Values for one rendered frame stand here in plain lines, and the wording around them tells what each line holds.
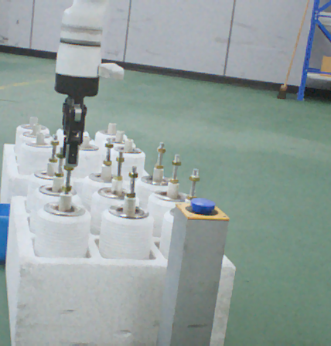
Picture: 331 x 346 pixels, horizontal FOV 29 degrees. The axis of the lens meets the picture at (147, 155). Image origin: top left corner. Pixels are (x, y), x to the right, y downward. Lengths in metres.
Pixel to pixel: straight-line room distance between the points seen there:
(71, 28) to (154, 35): 6.47
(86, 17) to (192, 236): 0.39
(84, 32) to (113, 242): 0.37
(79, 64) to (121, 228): 0.30
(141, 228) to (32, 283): 0.21
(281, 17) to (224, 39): 0.67
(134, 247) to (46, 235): 0.16
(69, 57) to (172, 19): 6.44
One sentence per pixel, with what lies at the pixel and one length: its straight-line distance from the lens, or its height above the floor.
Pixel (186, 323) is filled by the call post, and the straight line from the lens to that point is 1.05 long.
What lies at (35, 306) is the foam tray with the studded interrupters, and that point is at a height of 0.10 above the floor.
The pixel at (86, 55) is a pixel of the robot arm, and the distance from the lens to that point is 1.06.
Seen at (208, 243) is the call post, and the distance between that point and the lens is 1.01.
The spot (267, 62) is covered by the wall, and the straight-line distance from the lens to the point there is 7.35.
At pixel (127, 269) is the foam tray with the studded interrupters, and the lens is 1.13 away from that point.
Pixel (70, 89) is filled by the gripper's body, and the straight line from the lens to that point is 1.07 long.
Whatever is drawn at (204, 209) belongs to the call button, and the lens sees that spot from 1.00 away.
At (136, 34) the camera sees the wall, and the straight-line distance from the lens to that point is 7.58.
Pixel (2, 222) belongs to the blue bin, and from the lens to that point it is 1.51.
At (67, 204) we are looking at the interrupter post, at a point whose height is 0.26.
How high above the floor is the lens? 0.60
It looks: 12 degrees down
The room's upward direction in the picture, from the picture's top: 7 degrees clockwise
